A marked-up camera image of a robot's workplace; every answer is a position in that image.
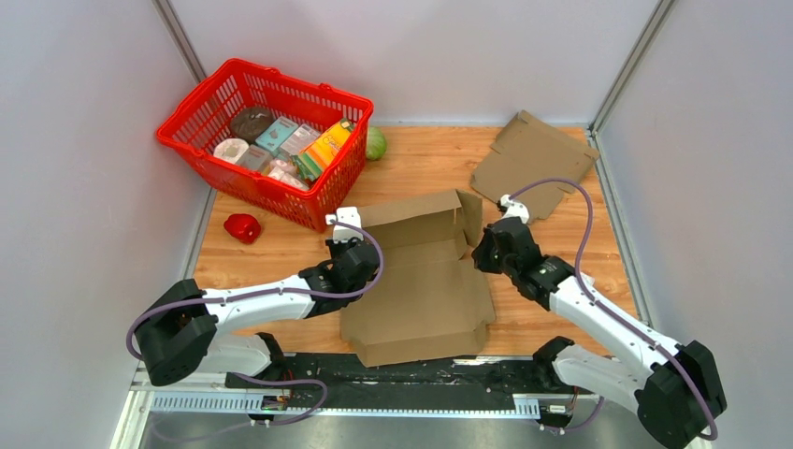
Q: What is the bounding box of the green cabbage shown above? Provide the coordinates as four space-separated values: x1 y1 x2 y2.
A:
365 126 388 161

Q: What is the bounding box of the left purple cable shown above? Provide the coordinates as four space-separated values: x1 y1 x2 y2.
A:
125 220 385 428

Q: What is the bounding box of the aluminium frame post left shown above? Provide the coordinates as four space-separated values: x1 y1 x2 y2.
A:
151 0 208 83

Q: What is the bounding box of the red bell pepper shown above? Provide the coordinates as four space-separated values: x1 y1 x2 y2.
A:
223 213 262 244

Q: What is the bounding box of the grey pink box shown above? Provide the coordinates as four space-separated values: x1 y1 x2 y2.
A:
236 145 273 173

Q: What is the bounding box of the clear plastic packet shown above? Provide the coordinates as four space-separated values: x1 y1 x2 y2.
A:
576 273 594 291

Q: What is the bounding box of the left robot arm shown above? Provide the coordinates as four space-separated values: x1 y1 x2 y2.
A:
126 238 383 388

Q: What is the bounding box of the green carton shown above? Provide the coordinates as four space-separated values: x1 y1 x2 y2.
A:
292 153 323 183

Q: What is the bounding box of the aluminium frame post right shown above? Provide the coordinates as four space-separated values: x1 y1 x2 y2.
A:
588 0 677 138

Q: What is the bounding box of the small flat cardboard sheet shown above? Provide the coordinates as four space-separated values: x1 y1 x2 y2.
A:
469 110 599 203

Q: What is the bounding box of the yellow orange juice carton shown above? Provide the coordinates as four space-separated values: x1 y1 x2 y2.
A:
303 118 353 172

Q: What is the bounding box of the teal small box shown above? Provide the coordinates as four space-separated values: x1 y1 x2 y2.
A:
254 117 299 156

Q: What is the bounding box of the red plastic shopping basket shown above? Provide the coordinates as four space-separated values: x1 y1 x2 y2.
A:
155 58 374 232

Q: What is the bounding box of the purple cable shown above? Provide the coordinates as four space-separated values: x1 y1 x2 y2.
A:
508 178 720 442
125 220 385 428

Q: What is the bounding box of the large brown cardboard box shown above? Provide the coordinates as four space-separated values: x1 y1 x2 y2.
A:
340 189 496 368

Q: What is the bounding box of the grey small box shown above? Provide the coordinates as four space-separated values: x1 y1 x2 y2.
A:
277 124 321 161

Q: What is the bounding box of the aluminium frame post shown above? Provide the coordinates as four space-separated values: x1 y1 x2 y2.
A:
588 0 677 138
151 0 208 83

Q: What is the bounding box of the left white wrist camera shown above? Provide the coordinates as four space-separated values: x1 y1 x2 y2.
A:
325 207 364 243

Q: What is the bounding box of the pink white packet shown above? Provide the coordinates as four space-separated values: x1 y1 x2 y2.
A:
267 159 310 191

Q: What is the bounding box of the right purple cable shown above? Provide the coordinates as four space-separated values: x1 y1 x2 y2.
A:
508 178 720 442

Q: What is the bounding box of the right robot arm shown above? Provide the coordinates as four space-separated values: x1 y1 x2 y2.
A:
472 217 727 448

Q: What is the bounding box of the white round roll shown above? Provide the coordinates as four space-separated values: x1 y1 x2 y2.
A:
212 138 250 165

